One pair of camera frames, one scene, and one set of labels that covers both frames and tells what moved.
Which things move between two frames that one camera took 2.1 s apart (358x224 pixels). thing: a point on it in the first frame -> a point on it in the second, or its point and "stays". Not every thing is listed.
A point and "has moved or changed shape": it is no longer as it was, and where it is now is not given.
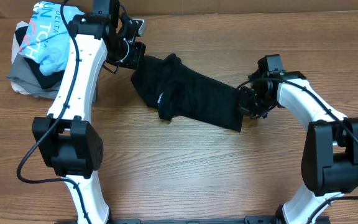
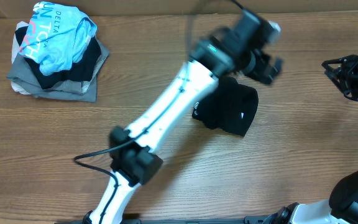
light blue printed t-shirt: [46, 38] stays
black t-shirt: [178, 91] has moved or changed shape
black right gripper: [245, 101] -> [348, 76]
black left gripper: [138, 48] -> [265, 61]
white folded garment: [15, 49] stays
